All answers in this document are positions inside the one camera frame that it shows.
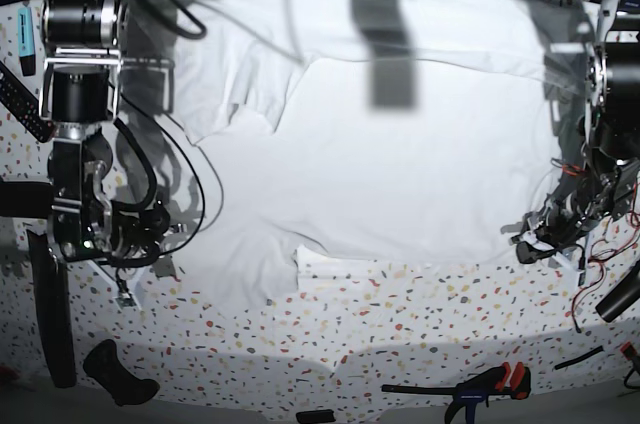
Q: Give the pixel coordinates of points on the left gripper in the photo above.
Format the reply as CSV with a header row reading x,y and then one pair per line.
x,y
559,226

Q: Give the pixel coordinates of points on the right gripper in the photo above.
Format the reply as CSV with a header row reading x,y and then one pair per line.
x,y
137,241

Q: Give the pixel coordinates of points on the white T-shirt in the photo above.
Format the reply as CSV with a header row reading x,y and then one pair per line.
x,y
415,132

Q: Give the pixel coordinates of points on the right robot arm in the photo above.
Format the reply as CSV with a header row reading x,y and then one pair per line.
x,y
81,92

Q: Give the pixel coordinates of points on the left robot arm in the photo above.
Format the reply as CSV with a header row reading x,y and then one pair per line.
x,y
598,177

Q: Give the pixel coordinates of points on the black cylindrical tube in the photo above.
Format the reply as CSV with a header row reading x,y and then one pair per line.
x,y
50,288

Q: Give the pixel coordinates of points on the black cylinder right edge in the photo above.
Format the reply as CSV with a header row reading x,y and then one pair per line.
x,y
622,296

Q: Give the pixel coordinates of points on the black tape strip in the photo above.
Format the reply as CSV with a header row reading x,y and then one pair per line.
x,y
25,199

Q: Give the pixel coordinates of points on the black orange bar clamp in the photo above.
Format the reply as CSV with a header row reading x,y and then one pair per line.
x,y
500,381

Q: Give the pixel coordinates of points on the small orange clip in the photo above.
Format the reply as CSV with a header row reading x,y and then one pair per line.
x,y
628,350

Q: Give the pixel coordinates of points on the black TV remote control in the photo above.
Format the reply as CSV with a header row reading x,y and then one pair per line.
x,y
23,105

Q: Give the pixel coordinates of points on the terrazzo patterned table cloth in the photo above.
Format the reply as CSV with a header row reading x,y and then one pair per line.
x,y
345,331

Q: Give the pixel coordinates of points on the light blue highlighter marker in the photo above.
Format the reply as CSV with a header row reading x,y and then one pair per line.
x,y
26,42

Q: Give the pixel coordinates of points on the small black rectangular device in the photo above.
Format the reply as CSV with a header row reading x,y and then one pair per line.
x,y
319,416

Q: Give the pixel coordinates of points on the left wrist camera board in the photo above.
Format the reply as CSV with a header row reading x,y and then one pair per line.
x,y
581,277

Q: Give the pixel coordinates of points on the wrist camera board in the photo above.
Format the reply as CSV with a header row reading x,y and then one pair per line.
x,y
127,301
581,277

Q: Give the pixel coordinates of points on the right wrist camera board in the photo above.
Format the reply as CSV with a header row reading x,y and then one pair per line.
x,y
127,301

